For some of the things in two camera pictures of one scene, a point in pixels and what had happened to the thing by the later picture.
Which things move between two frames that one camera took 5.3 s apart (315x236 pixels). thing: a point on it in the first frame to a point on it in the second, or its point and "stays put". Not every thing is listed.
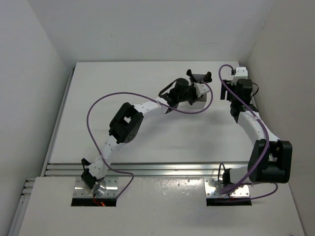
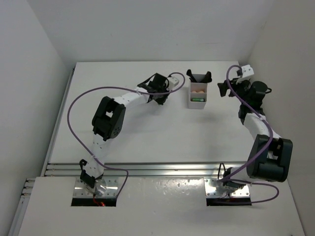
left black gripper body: [190, 95] to [160, 98]
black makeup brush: [207, 77] stays put
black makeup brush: [189, 73] stays put
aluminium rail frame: [115, 169] stays put
